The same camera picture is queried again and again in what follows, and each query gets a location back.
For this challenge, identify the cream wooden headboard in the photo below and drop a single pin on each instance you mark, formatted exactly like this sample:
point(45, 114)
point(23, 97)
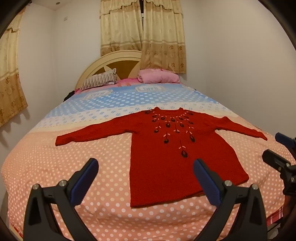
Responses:
point(104, 60)

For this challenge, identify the cream floral curtain panel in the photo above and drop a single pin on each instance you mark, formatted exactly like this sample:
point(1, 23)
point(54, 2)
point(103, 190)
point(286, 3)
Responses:
point(120, 30)
point(164, 41)

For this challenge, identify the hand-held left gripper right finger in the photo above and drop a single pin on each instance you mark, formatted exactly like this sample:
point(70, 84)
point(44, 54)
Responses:
point(205, 178)

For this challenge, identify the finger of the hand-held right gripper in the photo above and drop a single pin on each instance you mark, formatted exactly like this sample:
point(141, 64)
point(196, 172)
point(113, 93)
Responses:
point(274, 158)
point(281, 138)

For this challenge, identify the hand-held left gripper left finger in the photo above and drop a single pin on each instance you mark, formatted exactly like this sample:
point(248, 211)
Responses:
point(86, 176)

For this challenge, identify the red plaid cloth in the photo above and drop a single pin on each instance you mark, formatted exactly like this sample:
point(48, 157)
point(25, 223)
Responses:
point(275, 215)

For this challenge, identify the wide cream floral curtain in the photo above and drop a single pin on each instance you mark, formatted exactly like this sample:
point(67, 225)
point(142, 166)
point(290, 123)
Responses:
point(10, 81)

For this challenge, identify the dark cloth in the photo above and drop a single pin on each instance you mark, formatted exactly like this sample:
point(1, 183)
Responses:
point(69, 95)

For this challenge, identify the pink pillow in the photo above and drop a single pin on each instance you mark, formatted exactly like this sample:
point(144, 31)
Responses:
point(157, 76)

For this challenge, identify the pink floral sheet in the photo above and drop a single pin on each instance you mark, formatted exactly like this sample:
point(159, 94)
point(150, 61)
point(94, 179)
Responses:
point(127, 81)

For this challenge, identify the striped pillow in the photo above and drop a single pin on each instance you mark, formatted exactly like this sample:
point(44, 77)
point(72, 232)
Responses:
point(99, 80)

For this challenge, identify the polka dot bedsheet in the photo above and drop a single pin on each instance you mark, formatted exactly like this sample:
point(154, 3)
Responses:
point(92, 104)

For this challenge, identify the red knitted sweater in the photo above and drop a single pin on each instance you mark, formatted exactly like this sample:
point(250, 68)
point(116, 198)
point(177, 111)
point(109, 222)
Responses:
point(161, 162)

